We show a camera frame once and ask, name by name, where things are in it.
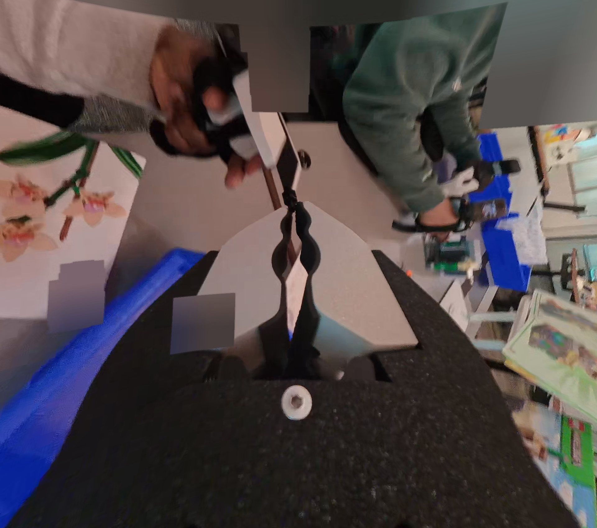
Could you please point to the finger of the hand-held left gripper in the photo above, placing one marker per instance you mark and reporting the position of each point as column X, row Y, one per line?
column 289, row 168
column 263, row 145

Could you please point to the person's left hand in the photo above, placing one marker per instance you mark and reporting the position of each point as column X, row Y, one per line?
column 172, row 84

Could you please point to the white printed sheet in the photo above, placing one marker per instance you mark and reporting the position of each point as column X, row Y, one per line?
column 527, row 234

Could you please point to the green brick build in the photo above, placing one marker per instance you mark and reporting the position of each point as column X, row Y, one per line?
column 450, row 255

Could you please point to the green toy box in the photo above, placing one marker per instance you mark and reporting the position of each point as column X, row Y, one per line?
column 578, row 453

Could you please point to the white orchid print box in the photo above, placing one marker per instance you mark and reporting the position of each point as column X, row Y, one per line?
column 102, row 164

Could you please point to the person's left forearm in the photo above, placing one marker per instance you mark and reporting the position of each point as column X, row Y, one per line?
column 70, row 52

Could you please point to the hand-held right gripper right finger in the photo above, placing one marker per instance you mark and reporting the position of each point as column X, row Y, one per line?
column 359, row 294

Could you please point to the blue plastic bin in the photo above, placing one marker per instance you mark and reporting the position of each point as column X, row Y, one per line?
column 56, row 397

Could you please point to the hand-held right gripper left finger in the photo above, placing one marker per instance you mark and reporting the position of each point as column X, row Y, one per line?
column 247, row 266

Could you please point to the pale green picture box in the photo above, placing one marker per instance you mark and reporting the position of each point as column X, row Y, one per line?
column 550, row 341

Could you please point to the colourful wall picture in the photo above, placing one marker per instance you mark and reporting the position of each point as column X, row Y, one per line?
column 566, row 140

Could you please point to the blue storage bin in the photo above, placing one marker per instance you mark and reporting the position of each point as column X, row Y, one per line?
column 494, row 194
column 489, row 147
column 503, row 257

